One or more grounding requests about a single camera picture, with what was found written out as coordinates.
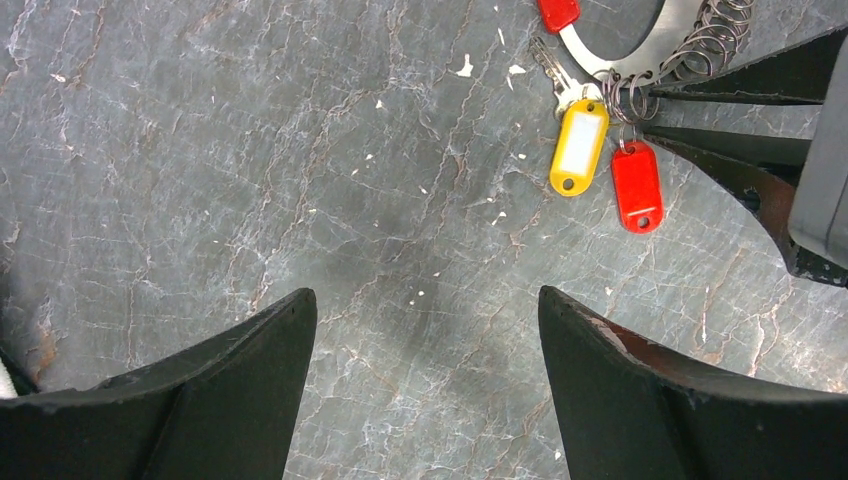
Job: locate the silver key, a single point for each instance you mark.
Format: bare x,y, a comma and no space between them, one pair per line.
566,89

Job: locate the large metal keyring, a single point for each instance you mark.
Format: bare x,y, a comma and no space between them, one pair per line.
688,40

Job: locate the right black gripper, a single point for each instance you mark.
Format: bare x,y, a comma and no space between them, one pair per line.
762,172

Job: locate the red key tag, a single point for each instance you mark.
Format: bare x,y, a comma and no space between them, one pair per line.
637,187

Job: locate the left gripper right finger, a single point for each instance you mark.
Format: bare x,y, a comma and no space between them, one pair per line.
631,408

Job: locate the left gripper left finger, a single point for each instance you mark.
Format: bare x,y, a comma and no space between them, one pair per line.
225,408

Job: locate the yellow key tag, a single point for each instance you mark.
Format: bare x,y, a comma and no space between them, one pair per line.
583,132

